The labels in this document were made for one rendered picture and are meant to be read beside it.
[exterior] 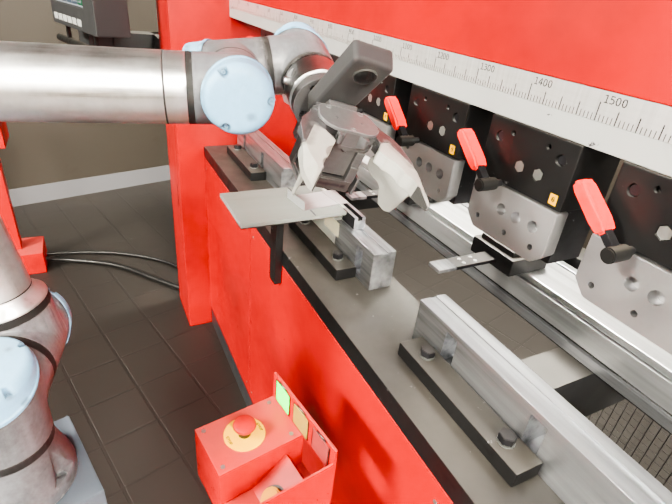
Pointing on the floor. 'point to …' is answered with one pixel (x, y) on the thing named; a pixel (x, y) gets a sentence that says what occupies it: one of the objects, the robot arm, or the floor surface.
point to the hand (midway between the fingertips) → (376, 191)
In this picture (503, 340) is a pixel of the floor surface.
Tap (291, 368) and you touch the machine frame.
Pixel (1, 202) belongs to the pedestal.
